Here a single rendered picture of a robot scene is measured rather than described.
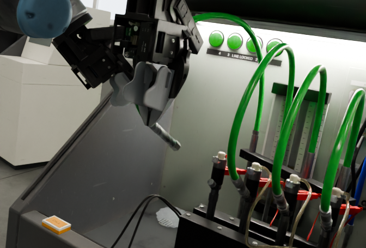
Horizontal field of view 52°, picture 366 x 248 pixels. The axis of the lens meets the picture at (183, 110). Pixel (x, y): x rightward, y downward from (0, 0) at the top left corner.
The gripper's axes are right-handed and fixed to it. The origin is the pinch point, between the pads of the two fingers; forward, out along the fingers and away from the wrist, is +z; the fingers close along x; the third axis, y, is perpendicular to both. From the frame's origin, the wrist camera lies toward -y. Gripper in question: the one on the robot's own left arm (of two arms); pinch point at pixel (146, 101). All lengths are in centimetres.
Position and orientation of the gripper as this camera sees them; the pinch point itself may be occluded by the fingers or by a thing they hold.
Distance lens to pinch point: 75.9
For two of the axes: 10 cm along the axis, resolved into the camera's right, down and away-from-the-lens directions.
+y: -7.1, 6.3, -3.2
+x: 4.1, 0.0, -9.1
